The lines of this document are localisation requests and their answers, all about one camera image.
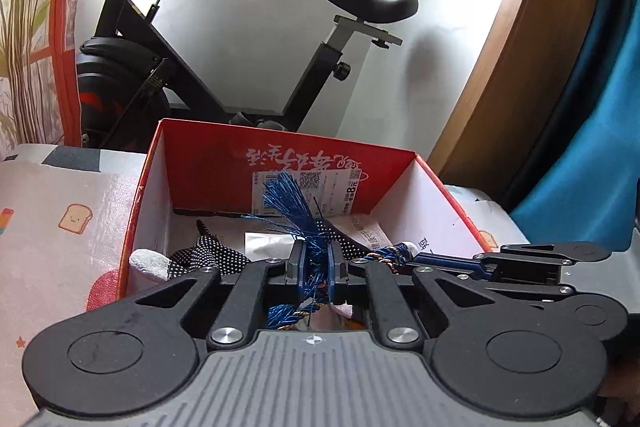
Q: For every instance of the red strawberry print cardboard box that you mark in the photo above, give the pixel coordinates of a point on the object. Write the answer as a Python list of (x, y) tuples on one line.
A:
[(210, 162)]

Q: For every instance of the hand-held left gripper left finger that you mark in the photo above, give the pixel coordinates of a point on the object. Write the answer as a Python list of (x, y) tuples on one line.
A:
[(300, 267)]

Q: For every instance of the pink white plastic packet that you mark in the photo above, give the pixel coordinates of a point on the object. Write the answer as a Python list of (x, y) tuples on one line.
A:
[(372, 232)]

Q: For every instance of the black exercise bike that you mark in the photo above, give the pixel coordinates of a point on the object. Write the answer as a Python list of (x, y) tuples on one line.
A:
[(165, 72)]

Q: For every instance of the printed plant curtain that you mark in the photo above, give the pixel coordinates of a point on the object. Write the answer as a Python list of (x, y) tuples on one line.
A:
[(30, 32)]

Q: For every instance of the blue cloth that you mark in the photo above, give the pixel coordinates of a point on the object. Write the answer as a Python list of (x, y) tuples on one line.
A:
[(590, 147)]

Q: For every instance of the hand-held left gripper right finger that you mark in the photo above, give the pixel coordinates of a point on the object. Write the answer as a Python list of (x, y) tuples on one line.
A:
[(334, 269)]

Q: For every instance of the brown wooden door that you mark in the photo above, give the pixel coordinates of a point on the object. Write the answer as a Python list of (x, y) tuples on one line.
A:
[(525, 57)]

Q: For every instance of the black polka-dot sock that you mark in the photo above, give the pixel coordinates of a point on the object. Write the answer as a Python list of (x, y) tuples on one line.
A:
[(200, 252)]

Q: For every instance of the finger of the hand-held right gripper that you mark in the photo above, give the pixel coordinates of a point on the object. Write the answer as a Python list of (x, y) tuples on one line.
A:
[(500, 287), (445, 261)]

